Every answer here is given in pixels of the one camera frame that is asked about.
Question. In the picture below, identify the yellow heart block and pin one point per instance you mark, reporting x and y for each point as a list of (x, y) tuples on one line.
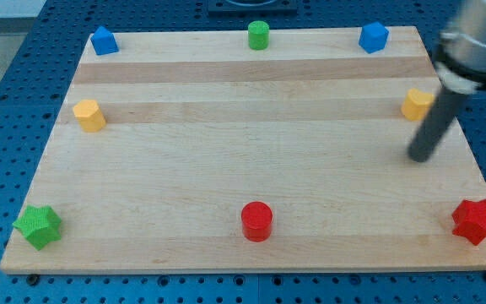
[(416, 104)]

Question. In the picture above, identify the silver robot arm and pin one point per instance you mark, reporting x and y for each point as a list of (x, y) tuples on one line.
[(460, 59)]

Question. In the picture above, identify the green star block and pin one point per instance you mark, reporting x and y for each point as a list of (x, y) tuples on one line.
[(39, 226)]

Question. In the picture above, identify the red cylinder block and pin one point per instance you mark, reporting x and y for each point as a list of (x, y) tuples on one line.
[(256, 219)]

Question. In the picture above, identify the yellow hexagon block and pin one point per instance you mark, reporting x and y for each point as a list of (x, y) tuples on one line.
[(89, 116)]

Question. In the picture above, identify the wooden board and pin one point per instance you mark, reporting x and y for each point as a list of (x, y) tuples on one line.
[(198, 125)]

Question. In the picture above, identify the blue pentagon block left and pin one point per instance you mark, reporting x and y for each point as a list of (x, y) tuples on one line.
[(103, 41)]

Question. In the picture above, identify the green cylinder block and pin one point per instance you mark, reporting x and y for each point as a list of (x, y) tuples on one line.
[(258, 35)]

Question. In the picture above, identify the black pusher rod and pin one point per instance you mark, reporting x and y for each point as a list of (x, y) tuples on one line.
[(436, 123)]

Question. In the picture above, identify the red star block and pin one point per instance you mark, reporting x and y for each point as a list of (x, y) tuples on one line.
[(470, 220)]

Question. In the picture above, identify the blue cube block right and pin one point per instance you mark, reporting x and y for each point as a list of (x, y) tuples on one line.
[(373, 37)]

